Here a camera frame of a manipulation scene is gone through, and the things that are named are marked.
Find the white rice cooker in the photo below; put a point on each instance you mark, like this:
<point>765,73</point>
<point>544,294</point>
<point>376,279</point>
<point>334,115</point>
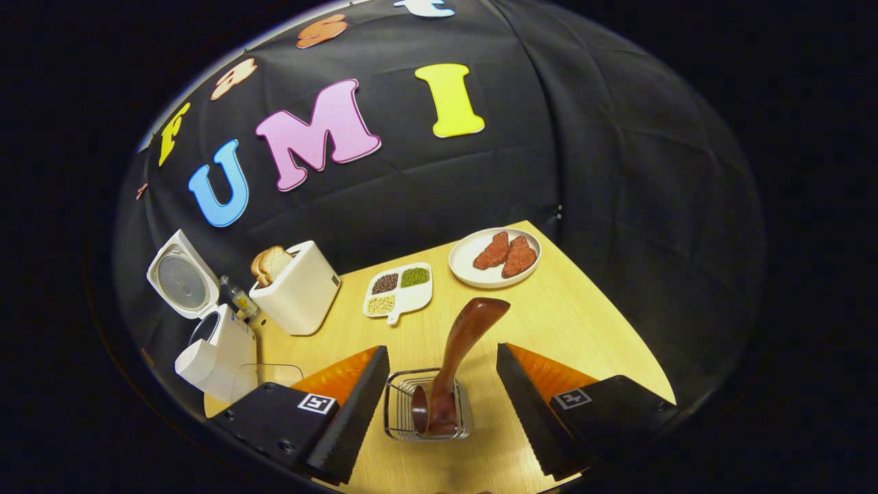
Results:
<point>226,350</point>

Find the brown wooden spoon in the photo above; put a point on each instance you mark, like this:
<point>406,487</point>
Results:
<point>466,336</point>

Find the white divided grain dish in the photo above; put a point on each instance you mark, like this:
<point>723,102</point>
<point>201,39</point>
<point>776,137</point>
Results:
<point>411,298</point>

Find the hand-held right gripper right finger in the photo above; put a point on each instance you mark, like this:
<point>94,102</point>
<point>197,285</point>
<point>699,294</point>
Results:
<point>528,418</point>

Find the small glass bottle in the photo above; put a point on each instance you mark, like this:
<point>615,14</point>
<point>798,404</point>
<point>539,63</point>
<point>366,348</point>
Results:
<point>241,300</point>

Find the white round plate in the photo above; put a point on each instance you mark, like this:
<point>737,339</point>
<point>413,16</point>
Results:
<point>466,264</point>

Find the red meat piece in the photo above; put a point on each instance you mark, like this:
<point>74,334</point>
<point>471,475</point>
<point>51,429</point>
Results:
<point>519,257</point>
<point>491,251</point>

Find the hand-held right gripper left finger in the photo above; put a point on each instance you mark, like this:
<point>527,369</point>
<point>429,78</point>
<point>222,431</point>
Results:
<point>357,418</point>

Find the white toaster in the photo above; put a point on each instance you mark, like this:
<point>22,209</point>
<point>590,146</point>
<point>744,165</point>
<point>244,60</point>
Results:
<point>302,295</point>

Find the copper cloth clip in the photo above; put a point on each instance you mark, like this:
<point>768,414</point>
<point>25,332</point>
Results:
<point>140,191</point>

